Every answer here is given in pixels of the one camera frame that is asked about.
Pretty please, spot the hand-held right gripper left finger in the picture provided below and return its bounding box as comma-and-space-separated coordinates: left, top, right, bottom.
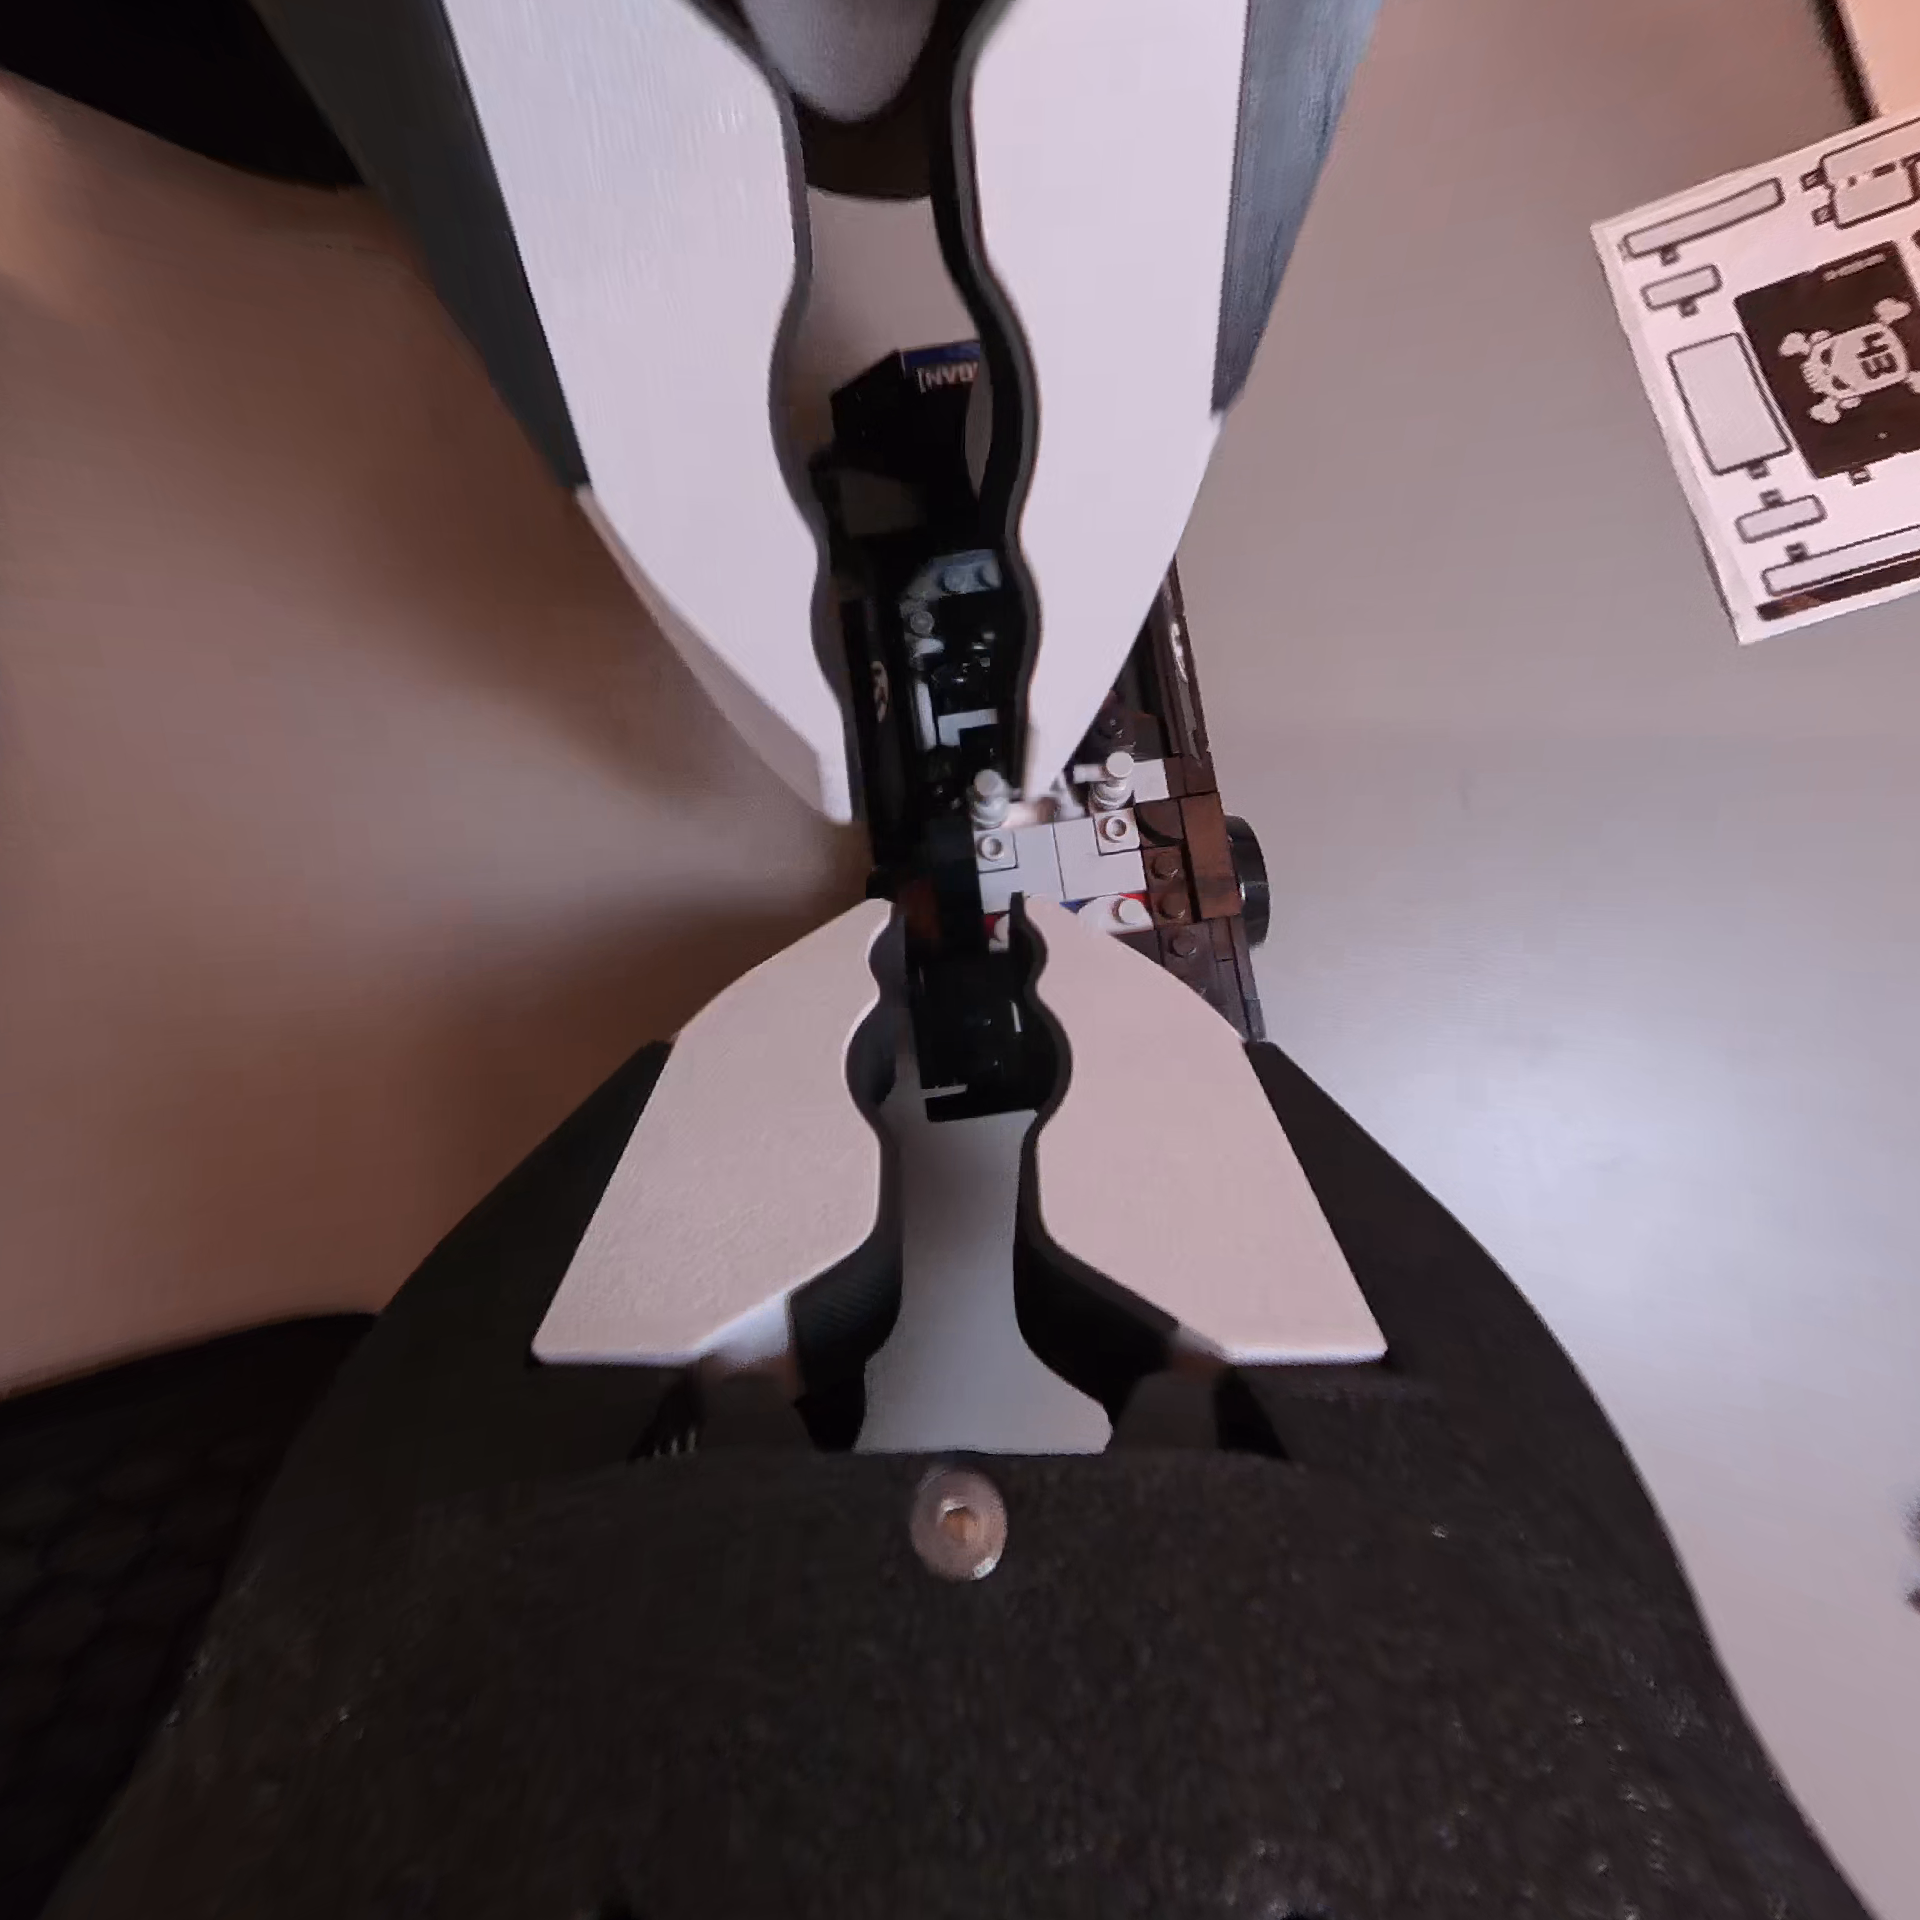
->
535, 895, 903, 1413

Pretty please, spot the sticker sheet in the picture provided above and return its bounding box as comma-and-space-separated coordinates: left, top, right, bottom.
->
1591, 115, 1920, 639

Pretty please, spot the black lego car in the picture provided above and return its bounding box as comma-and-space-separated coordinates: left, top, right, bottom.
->
815, 344, 1278, 1118

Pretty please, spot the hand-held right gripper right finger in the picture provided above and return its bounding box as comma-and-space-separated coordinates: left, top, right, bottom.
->
1015, 895, 1387, 1443

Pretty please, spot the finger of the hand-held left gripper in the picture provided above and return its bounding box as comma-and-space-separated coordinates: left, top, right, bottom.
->
446, 0, 857, 818
959, 0, 1247, 806

